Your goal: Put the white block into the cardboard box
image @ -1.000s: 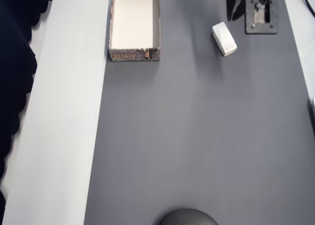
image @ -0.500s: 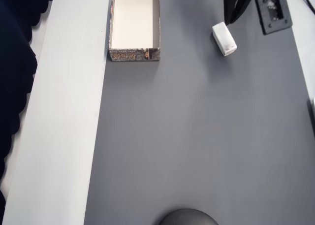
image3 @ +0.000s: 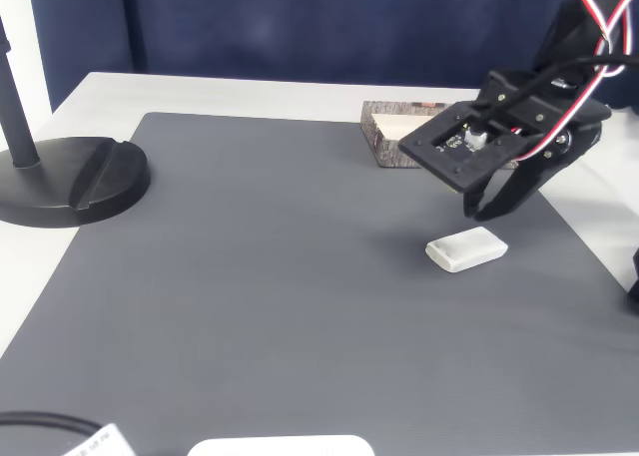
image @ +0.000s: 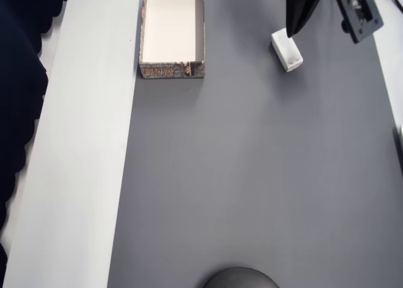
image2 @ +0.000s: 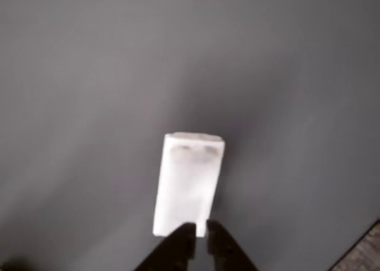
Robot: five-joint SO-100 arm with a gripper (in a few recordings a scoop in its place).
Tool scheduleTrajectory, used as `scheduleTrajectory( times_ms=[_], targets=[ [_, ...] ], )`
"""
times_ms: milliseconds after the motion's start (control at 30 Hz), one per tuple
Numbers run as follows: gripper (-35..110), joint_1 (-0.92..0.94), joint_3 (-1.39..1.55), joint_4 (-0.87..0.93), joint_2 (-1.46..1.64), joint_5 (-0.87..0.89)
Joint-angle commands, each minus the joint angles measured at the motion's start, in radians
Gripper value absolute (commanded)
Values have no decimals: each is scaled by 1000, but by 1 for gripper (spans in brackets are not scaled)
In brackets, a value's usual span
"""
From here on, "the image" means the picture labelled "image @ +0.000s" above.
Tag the white rectangular block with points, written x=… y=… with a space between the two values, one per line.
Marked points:
x=289 y=53

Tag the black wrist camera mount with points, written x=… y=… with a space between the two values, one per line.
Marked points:
x=362 y=20

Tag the dark blue curtain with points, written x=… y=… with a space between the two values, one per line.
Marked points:
x=15 y=80

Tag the black round object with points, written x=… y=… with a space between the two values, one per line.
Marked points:
x=239 y=280

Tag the printed cardboard box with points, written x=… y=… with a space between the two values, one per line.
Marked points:
x=171 y=23

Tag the grey rubber mat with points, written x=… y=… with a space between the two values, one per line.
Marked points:
x=252 y=174

